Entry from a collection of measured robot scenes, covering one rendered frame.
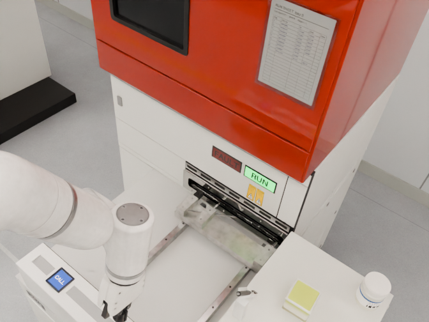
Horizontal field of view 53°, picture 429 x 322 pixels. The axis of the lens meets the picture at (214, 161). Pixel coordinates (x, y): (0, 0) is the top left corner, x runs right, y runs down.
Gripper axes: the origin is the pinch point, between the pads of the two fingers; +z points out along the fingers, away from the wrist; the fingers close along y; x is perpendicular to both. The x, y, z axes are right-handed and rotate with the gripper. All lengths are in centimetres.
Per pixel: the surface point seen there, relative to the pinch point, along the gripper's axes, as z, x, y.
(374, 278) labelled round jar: -5, 43, -52
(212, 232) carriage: 13, -7, -50
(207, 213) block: 10, -12, -52
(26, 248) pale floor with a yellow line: 104, -111, -46
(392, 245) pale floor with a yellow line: 75, 47, -181
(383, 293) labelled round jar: -5, 46, -49
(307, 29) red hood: -63, 6, -41
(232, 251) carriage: 14, 3, -48
